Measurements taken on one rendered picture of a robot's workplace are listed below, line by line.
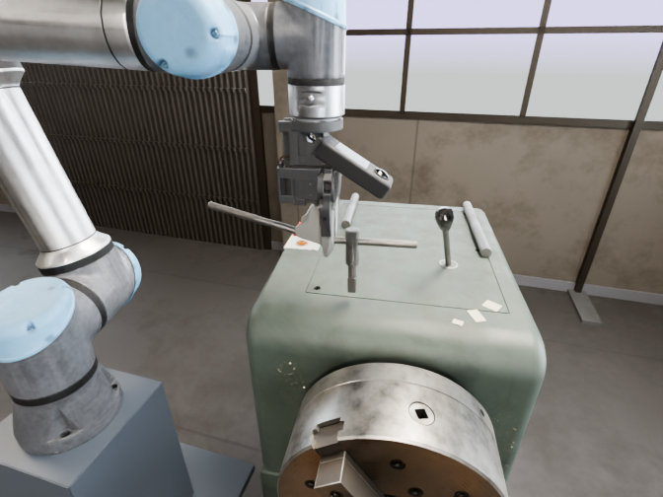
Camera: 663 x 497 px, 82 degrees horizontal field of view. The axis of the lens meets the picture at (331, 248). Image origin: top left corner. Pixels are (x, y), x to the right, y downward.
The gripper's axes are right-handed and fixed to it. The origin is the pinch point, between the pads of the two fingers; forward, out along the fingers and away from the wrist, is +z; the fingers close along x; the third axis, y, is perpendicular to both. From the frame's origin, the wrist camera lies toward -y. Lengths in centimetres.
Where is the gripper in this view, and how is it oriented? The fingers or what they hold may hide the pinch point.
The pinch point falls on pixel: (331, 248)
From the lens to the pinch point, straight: 61.0
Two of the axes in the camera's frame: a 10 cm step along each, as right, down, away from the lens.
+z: 0.0, 8.9, 4.7
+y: -9.8, -0.9, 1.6
